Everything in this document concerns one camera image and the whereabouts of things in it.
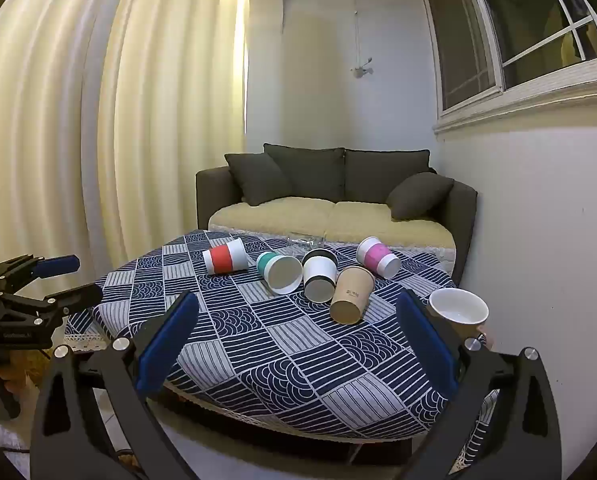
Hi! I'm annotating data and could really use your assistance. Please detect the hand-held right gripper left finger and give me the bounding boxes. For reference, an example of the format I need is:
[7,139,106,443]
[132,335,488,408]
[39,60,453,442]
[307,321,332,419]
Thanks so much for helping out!
[30,290,202,480]

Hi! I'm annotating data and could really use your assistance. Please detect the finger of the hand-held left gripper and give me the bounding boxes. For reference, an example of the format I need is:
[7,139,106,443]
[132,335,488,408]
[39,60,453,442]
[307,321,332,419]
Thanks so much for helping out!
[0,282,104,332]
[0,254,82,294]

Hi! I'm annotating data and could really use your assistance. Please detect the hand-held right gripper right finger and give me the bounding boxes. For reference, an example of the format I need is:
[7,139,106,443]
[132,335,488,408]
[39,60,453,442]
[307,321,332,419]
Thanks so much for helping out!
[395,289,564,480]

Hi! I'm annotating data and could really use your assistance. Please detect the brown paper cup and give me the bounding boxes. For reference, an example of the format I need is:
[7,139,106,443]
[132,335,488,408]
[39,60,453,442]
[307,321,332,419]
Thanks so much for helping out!
[329,266,376,324]

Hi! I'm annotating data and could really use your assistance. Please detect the white cup with red band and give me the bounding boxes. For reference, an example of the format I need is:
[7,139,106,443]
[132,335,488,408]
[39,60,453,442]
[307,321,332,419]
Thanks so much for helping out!
[202,238,252,276]

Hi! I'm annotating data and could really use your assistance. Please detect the white cup with pink band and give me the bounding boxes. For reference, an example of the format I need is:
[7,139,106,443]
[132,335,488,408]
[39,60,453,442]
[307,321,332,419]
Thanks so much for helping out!
[356,236,401,280]

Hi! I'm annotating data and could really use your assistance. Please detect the white cup with black band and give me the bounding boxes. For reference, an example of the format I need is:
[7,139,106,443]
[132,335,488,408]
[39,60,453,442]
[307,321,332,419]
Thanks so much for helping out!
[301,248,339,304]

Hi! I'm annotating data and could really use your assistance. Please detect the teal cup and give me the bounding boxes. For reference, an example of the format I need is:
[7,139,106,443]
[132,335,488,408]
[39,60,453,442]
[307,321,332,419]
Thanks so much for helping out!
[256,251,305,296]

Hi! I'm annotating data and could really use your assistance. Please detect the white bowl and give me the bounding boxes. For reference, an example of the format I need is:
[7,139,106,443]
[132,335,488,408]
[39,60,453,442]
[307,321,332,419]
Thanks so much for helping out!
[428,287,490,329]

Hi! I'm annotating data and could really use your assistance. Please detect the blue patterned tablecloth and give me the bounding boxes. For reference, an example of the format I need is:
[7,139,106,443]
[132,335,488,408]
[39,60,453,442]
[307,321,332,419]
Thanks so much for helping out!
[63,229,501,473]

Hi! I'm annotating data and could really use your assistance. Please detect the dark grey sofa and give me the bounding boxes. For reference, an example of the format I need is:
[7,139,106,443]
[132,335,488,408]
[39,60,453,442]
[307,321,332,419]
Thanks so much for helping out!
[195,142,479,286]

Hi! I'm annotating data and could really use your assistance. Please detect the dark grey throw pillow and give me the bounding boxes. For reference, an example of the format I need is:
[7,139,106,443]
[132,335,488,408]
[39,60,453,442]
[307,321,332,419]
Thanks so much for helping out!
[224,152,293,207]
[385,171,455,221]

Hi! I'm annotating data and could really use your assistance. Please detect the clear glass ashtray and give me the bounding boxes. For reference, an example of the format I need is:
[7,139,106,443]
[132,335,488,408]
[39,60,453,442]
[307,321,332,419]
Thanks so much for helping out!
[286,232,327,256]

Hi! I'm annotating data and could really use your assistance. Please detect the yellow sofa seat cover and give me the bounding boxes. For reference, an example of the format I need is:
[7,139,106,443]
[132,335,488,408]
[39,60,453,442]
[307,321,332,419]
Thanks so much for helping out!
[208,196,456,252]

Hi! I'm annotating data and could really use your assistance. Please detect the cream curtain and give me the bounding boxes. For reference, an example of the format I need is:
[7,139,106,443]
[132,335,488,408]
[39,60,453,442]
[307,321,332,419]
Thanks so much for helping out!
[0,0,252,286]

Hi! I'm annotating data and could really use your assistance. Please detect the dark grey back cushion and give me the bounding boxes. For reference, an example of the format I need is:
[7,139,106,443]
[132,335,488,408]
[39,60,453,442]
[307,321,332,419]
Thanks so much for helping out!
[263,143,346,204]
[345,148,432,205]

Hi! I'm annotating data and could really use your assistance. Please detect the white framed window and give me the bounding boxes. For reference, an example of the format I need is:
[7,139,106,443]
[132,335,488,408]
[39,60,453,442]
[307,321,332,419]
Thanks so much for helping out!
[415,0,597,128]

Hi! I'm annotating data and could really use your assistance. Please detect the hanging wall ornament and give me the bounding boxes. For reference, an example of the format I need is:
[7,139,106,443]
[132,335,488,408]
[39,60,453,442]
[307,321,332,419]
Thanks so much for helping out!
[349,10,374,80]

